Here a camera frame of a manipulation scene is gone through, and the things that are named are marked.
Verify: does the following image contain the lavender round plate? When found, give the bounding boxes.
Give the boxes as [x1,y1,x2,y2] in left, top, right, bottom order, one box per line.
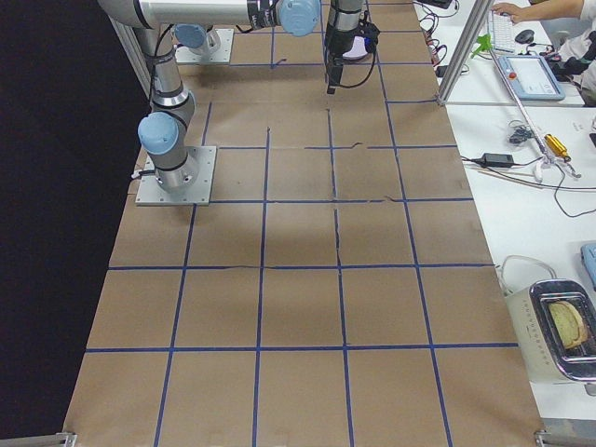
[343,36,371,62]

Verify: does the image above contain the person's hand on keyboard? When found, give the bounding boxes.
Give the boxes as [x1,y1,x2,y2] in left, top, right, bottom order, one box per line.
[491,2,531,23]

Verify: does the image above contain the green plastic clip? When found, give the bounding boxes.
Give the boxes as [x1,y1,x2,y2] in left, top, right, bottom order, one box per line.
[470,34,493,59]

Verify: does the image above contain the white keyboard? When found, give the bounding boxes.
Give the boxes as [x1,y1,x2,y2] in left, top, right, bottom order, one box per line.
[487,11,516,53]

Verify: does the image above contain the long metal rod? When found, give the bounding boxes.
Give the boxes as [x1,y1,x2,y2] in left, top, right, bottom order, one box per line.
[489,49,582,179]

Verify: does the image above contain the black computer mouse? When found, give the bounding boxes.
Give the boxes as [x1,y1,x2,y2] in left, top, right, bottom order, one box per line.
[514,29,535,45]

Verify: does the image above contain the black power adapter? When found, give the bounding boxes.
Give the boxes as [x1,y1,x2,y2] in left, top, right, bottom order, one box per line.
[480,153,515,169]

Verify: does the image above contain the blue teach pendant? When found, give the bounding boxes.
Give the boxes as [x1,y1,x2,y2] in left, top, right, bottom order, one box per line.
[498,55,565,102]

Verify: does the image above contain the brown paper table cover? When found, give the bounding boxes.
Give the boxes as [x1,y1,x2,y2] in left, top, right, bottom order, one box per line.
[64,1,540,446]

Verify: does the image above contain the cream toaster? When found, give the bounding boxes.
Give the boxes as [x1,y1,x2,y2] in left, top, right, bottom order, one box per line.
[496,255,595,396]

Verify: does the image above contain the toast slice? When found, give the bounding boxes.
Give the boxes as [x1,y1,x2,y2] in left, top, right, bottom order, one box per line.
[549,301,588,349]

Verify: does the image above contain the aluminium frame post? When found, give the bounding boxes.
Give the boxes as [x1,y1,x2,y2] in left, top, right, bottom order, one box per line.
[437,0,493,105]

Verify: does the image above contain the black cable on desk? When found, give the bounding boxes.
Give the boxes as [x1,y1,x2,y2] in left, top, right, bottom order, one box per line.
[460,156,596,219]

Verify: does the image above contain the yellow handled tool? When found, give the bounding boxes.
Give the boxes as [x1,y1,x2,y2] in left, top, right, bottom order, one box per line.
[544,134,571,162]

